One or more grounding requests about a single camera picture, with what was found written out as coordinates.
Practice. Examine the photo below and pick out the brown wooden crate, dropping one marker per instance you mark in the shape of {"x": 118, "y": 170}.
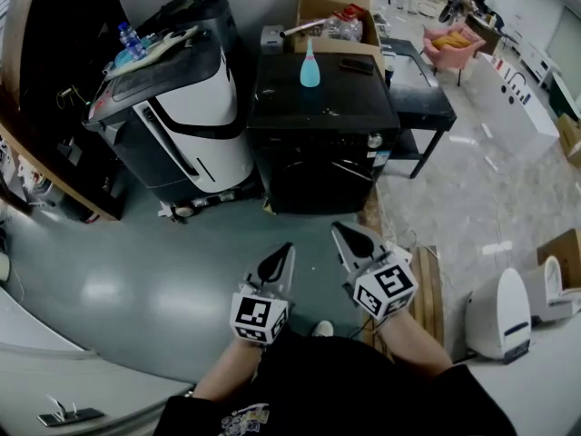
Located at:
{"x": 560, "y": 245}

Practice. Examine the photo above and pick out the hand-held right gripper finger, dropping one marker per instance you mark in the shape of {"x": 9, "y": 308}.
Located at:
{"x": 347, "y": 259}
{"x": 381, "y": 245}

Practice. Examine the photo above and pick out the person's left forearm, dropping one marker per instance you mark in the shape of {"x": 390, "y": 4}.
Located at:
{"x": 229, "y": 370}

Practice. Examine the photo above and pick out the white toilet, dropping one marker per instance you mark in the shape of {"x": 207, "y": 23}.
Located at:
{"x": 551, "y": 293}

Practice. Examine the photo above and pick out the small grey box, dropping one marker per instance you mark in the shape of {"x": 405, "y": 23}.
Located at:
{"x": 271, "y": 39}

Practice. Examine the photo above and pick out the pink armchair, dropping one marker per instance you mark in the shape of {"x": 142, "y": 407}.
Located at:
{"x": 447, "y": 57}

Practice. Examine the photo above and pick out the white round container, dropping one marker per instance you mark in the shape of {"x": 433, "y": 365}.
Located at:
{"x": 4, "y": 267}

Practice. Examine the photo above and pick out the crumpled clear plastic bottles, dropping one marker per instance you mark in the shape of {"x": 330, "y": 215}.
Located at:
{"x": 345, "y": 25}

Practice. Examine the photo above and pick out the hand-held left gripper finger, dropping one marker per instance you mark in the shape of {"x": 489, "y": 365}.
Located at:
{"x": 286, "y": 277}
{"x": 249, "y": 280}

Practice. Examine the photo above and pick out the black washing machine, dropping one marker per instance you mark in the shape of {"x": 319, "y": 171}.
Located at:
{"x": 331, "y": 107}

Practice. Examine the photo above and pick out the small cardboard box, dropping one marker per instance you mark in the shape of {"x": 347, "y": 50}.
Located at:
{"x": 572, "y": 141}

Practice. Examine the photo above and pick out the person's black clothing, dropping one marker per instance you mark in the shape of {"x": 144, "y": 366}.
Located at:
{"x": 345, "y": 393}

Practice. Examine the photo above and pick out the person's right forearm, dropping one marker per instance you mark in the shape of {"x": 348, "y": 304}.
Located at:
{"x": 415, "y": 345}

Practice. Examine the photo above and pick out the metal bracket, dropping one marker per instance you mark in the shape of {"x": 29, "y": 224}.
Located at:
{"x": 68, "y": 418}

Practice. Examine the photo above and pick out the white power strip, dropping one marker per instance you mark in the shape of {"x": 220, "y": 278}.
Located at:
{"x": 401, "y": 251}

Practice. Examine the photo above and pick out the rounded white appliance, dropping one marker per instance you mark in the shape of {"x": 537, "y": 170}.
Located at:
{"x": 495, "y": 316}

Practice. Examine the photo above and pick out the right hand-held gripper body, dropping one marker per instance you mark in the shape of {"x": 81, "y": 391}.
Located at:
{"x": 386, "y": 286}

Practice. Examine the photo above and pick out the black phone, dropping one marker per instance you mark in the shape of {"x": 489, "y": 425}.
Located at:
{"x": 357, "y": 65}

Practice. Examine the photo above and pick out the white cloth gloves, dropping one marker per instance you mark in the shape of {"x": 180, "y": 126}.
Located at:
{"x": 159, "y": 46}

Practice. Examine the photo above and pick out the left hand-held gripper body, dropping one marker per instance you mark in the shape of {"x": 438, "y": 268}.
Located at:
{"x": 254, "y": 316}

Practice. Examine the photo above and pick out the large white and black machine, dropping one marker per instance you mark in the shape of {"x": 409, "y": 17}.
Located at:
{"x": 195, "y": 102}

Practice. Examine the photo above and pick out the long white cabinet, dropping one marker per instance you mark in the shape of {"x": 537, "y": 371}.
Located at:
{"x": 522, "y": 107}

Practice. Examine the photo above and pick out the wooden shelf unit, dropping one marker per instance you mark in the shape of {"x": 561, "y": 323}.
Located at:
{"x": 50, "y": 161}

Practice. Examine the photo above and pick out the light blue bottle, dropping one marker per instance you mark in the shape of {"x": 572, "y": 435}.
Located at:
{"x": 310, "y": 71}

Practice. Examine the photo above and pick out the clear plastic water bottle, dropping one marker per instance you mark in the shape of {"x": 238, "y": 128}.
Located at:
{"x": 132, "y": 43}

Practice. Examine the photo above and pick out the metal tube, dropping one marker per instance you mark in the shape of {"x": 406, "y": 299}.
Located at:
{"x": 304, "y": 27}

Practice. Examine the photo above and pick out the black side table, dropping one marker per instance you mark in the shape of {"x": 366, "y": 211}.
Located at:
{"x": 424, "y": 102}

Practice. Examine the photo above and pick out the person's white right shoe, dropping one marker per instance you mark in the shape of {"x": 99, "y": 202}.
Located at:
{"x": 323, "y": 329}

